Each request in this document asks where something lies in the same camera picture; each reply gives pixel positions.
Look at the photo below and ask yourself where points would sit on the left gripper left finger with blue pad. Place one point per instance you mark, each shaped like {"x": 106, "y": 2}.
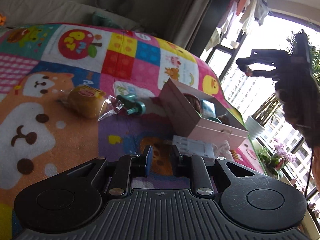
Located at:
{"x": 127, "y": 168}

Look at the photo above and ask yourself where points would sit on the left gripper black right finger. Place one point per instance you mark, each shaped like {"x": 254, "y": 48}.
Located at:
{"x": 192, "y": 167}

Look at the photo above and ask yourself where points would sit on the white plastic box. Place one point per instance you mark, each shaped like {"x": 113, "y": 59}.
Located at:
{"x": 195, "y": 147}

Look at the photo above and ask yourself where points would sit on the blue white tissue pack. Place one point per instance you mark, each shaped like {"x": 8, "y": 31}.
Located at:
{"x": 208, "y": 109}

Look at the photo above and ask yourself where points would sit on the brown knitted toy red hat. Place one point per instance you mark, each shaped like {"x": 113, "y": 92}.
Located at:
{"x": 195, "y": 102}

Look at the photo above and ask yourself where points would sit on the bread squishy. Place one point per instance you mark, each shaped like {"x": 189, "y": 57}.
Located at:
{"x": 90, "y": 102}

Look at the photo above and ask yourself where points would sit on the hand in brown knitted glove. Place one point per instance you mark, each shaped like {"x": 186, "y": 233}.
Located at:
{"x": 300, "y": 99}

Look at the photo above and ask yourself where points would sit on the pink cardboard box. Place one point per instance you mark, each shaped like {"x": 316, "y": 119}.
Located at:
{"x": 188, "y": 123}

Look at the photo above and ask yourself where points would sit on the white pot palm plant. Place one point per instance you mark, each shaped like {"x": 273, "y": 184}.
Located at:
{"x": 269, "y": 107}

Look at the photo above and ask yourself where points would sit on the pink orchid in white pot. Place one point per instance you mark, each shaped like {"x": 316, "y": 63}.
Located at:
{"x": 274, "y": 160}

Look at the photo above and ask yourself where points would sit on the colourful cartoon play mat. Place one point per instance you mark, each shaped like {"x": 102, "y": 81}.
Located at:
{"x": 40, "y": 137}

